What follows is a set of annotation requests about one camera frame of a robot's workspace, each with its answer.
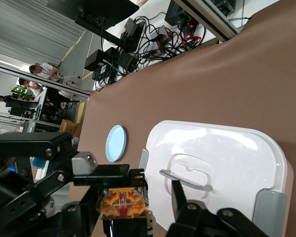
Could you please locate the black cable tangle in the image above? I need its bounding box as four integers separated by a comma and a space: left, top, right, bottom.
93, 9, 203, 87

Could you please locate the black finned box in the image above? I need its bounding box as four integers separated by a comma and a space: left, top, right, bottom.
209, 0, 237, 17

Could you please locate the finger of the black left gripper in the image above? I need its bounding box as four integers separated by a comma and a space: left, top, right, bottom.
71, 151, 131, 187

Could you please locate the person with blue lanyard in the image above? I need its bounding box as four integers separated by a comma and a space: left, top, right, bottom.
29, 62, 60, 81

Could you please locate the red lit electronic module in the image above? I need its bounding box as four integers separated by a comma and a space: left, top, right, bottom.
181, 21, 200, 49

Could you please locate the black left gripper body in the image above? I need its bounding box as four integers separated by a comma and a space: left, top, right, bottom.
0, 132, 78, 237

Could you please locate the black standing desk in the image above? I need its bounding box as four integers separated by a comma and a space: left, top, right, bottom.
46, 0, 140, 47

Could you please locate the aluminium camera post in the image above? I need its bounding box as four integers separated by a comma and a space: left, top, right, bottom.
174, 0, 239, 44

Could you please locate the black power brick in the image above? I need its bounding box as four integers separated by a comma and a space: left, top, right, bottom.
106, 46, 139, 75
84, 49, 107, 72
123, 17, 145, 51

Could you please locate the blue plastic tub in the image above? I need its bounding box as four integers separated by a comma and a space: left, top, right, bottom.
31, 158, 47, 170

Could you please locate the light blue round plate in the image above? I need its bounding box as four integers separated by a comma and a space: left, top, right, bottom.
105, 124, 127, 163

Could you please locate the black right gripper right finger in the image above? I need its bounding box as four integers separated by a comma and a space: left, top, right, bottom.
166, 179, 219, 237

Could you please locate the green potted plant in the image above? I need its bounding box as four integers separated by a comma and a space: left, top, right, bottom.
11, 85, 33, 98

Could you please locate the white lidded storage box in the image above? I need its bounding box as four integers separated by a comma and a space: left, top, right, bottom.
138, 120, 295, 237

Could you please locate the brown cardboard box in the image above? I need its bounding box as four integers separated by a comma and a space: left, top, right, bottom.
73, 122, 83, 139
59, 119, 76, 134

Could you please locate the black electronics box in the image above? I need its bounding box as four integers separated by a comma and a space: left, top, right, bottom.
164, 0, 188, 27

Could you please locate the person in white shirt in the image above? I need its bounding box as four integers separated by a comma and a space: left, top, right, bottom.
18, 78, 42, 99

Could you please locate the grey and orange adapter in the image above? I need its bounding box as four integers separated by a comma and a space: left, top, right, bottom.
149, 25, 172, 41

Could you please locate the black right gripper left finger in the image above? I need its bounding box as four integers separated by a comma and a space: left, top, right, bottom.
60, 189, 101, 237

